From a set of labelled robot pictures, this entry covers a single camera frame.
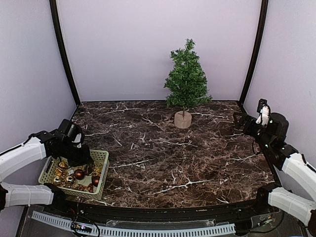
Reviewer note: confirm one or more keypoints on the black frame post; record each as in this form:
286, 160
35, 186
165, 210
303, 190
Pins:
62, 51
255, 52

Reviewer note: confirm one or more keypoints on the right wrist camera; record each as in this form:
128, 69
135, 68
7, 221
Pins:
264, 112

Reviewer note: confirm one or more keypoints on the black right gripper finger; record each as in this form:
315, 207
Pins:
239, 117
242, 126

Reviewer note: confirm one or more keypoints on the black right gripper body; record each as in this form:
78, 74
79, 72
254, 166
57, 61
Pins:
251, 132

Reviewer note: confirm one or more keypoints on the green plastic basket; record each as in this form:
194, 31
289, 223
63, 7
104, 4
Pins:
81, 188

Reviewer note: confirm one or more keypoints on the small green christmas tree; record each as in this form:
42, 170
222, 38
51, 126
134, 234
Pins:
187, 83

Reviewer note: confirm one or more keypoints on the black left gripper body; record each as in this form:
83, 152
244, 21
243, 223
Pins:
74, 157

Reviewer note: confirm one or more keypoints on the black front table rail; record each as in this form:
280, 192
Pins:
239, 212

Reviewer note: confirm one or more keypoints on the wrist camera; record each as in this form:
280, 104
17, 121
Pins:
264, 112
78, 140

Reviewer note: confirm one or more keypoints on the left black frame post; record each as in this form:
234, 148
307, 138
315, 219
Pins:
62, 51

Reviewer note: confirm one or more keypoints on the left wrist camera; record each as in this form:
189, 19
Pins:
78, 140

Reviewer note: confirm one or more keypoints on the right black frame post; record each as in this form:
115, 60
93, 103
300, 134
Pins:
255, 52

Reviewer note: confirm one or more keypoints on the white cable duct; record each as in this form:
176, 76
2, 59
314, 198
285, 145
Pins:
91, 230

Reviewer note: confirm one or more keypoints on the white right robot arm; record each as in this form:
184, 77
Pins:
271, 140

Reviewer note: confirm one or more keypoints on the brown bauble ornament right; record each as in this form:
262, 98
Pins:
95, 180

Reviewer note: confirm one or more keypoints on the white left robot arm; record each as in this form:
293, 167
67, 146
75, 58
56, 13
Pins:
36, 147

